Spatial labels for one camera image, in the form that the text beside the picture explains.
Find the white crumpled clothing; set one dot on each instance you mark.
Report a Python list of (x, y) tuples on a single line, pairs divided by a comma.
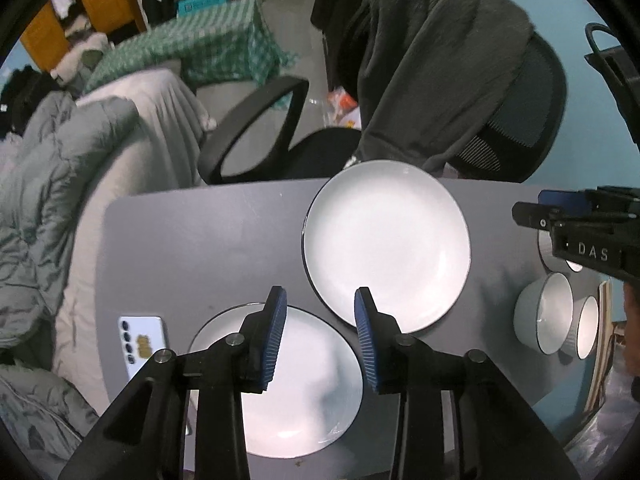
[(80, 57)]

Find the grey leaf-patterned blanket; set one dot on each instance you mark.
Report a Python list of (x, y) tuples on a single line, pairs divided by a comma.
[(35, 420)]

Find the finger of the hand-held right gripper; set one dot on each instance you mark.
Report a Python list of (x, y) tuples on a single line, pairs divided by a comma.
[(562, 199), (535, 215)]

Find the grey bed sheet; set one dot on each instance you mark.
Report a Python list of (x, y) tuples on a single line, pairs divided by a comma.
[(150, 125)]

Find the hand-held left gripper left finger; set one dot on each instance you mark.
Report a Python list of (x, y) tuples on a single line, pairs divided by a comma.
[(275, 340)]

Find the clear plastic bag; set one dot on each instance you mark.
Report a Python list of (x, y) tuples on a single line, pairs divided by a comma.
[(605, 425)]

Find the light wooden frame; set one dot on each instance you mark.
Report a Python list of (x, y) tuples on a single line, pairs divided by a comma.
[(602, 340)]

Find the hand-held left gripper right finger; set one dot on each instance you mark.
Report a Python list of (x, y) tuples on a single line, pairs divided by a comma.
[(365, 340)]

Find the person's right forearm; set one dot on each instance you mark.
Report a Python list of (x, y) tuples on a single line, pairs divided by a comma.
[(632, 330)]

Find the white ribbed dark-rimmed bowl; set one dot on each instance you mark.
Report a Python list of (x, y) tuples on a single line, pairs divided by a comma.
[(545, 312), (586, 330)]

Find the grey puffy duvet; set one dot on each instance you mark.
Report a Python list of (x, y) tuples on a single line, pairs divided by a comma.
[(55, 185)]

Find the green checked cloth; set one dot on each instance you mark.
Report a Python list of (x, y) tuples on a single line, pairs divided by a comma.
[(215, 45)]

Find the orange packet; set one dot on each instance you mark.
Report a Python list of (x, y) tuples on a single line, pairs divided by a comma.
[(345, 105)]

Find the black hanging garment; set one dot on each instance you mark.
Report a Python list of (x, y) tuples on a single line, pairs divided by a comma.
[(335, 15)]

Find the white smartphone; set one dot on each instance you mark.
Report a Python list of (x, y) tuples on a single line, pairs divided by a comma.
[(140, 345)]

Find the white dark-rimmed deep plate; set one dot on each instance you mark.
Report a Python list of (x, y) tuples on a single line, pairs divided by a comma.
[(544, 252)]

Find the black clothing pile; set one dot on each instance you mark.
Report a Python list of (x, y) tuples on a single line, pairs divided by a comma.
[(25, 97)]

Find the dark grey fleece jacket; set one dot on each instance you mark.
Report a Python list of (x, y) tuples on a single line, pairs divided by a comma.
[(430, 60)]

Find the black office chair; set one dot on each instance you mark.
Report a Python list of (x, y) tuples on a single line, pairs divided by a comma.
[(240, 127)]

